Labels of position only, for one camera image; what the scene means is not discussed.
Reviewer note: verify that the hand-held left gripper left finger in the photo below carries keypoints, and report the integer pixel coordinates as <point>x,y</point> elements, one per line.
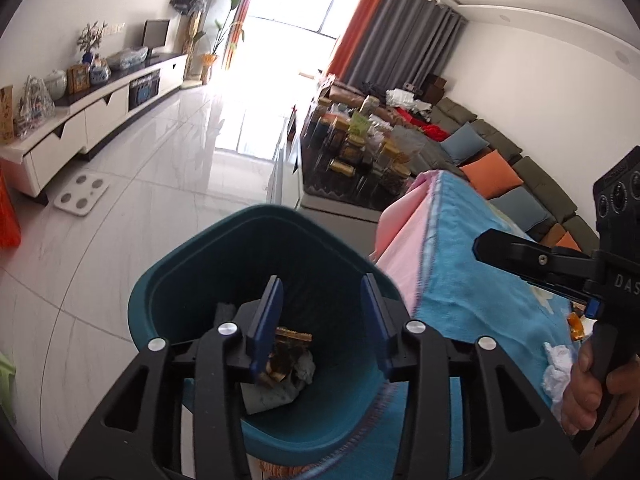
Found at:
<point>265,330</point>

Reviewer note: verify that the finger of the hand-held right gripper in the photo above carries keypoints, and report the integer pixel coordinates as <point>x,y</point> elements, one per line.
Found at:
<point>555,287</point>
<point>525,252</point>

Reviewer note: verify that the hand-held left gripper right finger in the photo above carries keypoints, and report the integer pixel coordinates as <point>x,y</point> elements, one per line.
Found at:
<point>375,320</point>

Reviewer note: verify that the gold wrapper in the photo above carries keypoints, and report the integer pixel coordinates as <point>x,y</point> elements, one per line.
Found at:
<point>292,345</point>

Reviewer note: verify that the orange peel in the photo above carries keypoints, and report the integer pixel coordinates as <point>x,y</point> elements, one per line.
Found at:
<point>576,327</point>

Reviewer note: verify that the teal plastic trash bin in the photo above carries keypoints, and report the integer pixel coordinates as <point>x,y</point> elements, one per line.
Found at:
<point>310,250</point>

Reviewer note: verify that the person's right hand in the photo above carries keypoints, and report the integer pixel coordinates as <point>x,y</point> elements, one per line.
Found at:
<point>580,395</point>

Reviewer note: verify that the orange cushion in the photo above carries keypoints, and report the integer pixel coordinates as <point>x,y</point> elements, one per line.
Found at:
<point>492,172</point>
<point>565,241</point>

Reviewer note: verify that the large blue-grey cushion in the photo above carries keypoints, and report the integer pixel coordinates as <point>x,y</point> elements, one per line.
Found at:
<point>522,210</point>

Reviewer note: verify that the crumpled white tissue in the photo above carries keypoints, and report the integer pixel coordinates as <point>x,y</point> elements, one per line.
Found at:
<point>305,367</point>
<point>557,375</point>

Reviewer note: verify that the blue floral printed blanket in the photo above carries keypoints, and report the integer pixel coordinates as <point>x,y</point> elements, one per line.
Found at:
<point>475,285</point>

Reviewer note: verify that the grey crumpled paper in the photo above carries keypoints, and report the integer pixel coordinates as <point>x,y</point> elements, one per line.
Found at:
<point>267,397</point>

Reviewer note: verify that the olive green sofa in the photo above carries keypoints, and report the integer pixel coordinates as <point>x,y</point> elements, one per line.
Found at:
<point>500,140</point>

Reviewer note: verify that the small blue-grey cushion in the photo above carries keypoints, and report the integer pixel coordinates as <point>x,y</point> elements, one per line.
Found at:
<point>465,142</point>

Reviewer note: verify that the dark coffee table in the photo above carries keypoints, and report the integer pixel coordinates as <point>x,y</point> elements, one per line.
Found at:
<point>330,195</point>

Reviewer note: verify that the red cloth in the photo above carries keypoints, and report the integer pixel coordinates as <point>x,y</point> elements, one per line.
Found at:
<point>425,125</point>

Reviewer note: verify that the coffee table with jars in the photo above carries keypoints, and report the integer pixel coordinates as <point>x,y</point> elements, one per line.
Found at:
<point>360,145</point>

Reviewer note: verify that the brown box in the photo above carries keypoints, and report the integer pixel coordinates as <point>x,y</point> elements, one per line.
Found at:
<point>435,89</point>

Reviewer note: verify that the pile of white clothes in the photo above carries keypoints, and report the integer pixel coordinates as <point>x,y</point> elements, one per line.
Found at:
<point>405,100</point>

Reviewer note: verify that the white bathroom scale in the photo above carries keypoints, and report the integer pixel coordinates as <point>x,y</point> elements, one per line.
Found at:
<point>82,196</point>

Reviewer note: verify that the grey curtain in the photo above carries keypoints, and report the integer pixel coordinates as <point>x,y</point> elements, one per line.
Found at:
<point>415,35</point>

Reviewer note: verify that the light green object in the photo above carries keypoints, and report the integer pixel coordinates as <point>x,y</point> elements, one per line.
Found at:
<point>6,380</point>

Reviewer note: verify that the blue printed box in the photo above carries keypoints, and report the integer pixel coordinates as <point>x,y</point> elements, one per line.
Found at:
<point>145,91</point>

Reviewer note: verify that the tall green potted plant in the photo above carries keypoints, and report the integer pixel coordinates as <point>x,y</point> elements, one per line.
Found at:
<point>209,62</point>

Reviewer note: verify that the white tv cabinet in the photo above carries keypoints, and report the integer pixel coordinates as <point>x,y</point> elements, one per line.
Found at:
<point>105,105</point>

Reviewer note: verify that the orange curtain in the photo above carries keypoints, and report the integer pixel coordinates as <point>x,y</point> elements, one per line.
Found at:
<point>357,25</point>

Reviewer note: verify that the red plastic object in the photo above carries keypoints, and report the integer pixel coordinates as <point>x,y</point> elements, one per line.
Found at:
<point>7,210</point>

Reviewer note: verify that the plastic-covered dish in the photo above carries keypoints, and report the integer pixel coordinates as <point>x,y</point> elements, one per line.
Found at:
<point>127,59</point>

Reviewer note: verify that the blue and white ceramic jar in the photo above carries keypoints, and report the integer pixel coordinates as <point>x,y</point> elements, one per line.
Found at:
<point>100,72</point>

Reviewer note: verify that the bright window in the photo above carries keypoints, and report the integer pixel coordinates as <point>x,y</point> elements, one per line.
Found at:
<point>300,20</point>

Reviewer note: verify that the black monitor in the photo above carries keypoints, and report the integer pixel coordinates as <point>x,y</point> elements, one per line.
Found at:
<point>156,34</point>

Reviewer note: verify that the plastic-wrapped ornament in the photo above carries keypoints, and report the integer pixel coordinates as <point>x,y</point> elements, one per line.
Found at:
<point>34,107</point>

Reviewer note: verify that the blue vase with branches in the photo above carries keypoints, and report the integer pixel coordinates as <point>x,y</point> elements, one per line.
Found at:
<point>90,42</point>

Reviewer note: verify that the yellow wooden plaque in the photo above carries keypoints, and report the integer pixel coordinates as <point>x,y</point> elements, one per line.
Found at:
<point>6,115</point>

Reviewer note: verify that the small picture frame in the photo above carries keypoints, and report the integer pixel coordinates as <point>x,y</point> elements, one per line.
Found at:
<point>78,79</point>

